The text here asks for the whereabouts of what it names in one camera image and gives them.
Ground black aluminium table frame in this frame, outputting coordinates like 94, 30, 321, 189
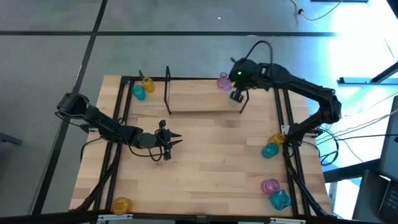
70, 70, 333, 224

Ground yellow ribbed glass jar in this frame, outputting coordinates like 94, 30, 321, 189
142, 77, 155, 93

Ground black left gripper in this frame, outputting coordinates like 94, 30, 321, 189
137, 119, 184, 161

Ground yellow diamond-textured glass bottle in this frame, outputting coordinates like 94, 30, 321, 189
112, 197, 134, 215

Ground black keyboard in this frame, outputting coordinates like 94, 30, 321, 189
377, 180, 398, 223

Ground yellow glass vase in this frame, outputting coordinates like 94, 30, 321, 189
267, 133, 287, 146

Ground grey desk top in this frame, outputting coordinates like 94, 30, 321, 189
379, 95, 398, 183

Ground tall teal textured glass bottle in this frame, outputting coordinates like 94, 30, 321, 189
269, 189, 292, 211

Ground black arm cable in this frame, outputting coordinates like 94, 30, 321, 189
129, 136, 165, 162
242, 39, 274, 68

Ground silver aluminium profile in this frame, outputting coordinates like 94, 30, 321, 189
269, 217, 307, 224
96, 213, 134, 222

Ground pink ringed glass vase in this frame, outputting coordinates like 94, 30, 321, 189
260, 178, 280, 195

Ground wooden shelf with black frame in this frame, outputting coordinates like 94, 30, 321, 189
164, 65, 249, 114

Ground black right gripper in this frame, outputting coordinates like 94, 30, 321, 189
228, 57, 264, 103

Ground small teal glass jar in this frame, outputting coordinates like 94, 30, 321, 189
131, 84, 147, 101

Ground pink swirl glass vase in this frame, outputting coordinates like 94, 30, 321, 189
216, 72, 231, 90

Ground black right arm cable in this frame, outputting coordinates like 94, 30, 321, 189
242, 39, 274, 68

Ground teal ringed glass vase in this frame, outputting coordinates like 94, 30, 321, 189
261, 142, 280, 159

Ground black desk foot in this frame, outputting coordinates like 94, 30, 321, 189
323, 158, 382, 184
338, 60, 398, 85

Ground grey furniture foot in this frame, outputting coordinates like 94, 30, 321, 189
0, 132, 24, 146

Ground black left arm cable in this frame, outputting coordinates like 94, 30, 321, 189
129, 136, 165, 162

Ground black floor cable bundle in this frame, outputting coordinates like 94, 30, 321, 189
310, 111, 398, 166

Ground yellow floor cable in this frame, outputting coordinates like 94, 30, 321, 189
290, 0, 345, 22

